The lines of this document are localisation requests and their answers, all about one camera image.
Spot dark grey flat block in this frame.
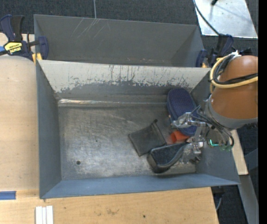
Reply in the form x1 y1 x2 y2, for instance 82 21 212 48
128 119 167 157

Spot pale wood board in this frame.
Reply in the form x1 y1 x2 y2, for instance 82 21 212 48
0 55 41 192

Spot grey metal bin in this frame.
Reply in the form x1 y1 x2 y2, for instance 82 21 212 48
33 14 241 199

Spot small orange block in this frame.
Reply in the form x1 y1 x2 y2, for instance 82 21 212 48
170 130 191 145

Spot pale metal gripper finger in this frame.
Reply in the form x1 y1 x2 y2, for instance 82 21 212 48
170 112 194 129
181 141 205 165

